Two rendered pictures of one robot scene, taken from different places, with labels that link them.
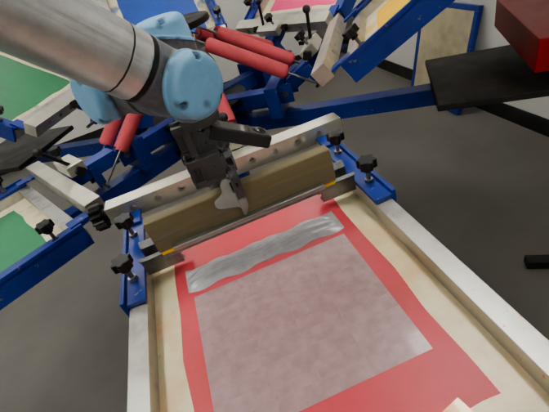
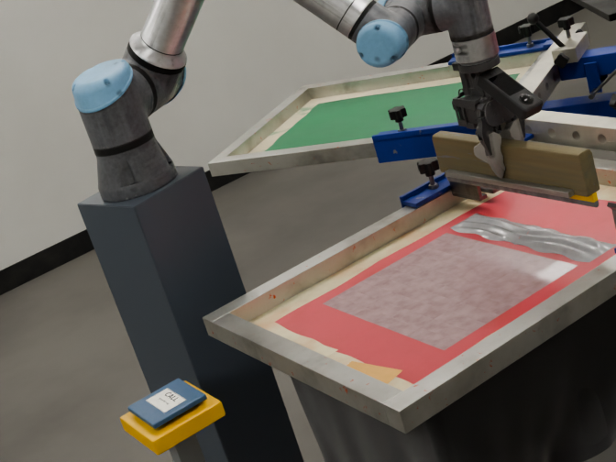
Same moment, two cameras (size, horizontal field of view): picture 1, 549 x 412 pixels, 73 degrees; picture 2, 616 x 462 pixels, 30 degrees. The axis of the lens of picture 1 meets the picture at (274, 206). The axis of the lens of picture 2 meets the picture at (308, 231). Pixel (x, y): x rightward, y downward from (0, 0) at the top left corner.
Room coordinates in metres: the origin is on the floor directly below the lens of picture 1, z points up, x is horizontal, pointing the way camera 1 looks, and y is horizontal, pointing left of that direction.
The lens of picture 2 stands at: (-0.40, -1.55, 1.80)
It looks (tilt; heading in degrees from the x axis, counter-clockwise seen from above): 21 degrees down; 69
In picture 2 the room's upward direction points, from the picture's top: 17 degrees counter-clockwise
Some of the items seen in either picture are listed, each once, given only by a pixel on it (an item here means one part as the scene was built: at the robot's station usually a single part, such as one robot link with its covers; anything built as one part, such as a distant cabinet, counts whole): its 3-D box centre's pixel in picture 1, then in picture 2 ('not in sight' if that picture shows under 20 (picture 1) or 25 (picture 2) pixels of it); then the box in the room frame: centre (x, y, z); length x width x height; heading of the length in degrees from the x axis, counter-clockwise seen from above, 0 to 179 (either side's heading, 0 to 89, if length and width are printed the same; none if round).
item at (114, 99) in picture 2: not in sight; (111, 102); (0.09, 0.50, 1.37); 0.13 x 0.12 x 0.14; 40
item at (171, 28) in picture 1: (171, 55); (463, 4); (0.62, 0.08, 1.39); 0.09 x 0.08 x 0.11; 130
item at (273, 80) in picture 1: (201, 109); not in sight; (1.53, 0.16, 0.99); 0.82 x 0.79 x 0.12; 7
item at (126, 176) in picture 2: not in sight; (130, 160); (0.09, 0.49, 1.25); 0.15 x 0.15 x 0.10
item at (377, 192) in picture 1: (354, 174); not in sight; (0.76, -0.21, 0.98); 0.30 x 0.05 x 0.07; 7
